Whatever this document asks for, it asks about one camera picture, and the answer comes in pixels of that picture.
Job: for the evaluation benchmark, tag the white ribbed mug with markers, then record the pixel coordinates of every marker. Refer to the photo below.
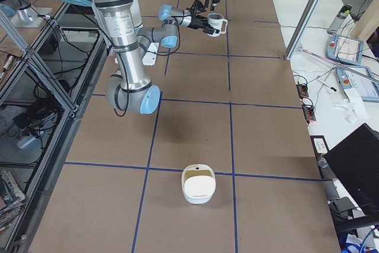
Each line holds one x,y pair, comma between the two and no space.
218,23

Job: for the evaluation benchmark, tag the orange circuit board far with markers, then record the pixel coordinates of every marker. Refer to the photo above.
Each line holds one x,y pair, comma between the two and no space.
302,90

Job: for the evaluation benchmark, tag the orange circuit board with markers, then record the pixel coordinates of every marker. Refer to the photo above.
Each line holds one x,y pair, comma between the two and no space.
302,90
309,113

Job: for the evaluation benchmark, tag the grey water bottle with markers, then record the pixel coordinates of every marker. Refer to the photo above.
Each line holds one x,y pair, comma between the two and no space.
339,19

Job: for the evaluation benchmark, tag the orange circuit board near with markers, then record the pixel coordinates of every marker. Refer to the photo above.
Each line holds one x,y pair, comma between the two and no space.
309,113

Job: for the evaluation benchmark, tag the teach pendant far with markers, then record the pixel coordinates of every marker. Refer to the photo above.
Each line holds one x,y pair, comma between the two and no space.
345,49

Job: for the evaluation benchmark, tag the teach pendant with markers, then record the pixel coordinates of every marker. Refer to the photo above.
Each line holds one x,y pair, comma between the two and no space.
368,90
345,49

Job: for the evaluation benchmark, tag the white lidded container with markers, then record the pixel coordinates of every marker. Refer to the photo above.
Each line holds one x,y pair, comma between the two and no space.
198,183

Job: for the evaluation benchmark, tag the white label card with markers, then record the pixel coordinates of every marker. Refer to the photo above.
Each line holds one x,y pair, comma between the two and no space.
320,145

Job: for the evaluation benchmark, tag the teach pendant near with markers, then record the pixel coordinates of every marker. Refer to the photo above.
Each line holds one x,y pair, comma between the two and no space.
368,90

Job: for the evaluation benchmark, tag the black laptop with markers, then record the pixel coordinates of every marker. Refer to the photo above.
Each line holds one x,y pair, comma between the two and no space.
354,161

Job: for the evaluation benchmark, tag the white power strip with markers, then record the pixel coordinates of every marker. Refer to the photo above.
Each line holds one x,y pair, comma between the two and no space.
24,141

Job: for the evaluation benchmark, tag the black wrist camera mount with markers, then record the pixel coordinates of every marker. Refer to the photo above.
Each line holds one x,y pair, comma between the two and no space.
196,7

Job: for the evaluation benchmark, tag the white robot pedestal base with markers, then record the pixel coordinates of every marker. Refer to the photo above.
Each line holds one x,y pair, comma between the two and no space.
149,59

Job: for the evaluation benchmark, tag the aluminium frame post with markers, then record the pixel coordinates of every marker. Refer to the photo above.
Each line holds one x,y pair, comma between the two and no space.
301,28

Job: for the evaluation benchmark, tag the aluminium table frame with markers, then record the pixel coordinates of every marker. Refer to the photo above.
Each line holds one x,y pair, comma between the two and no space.
47,72

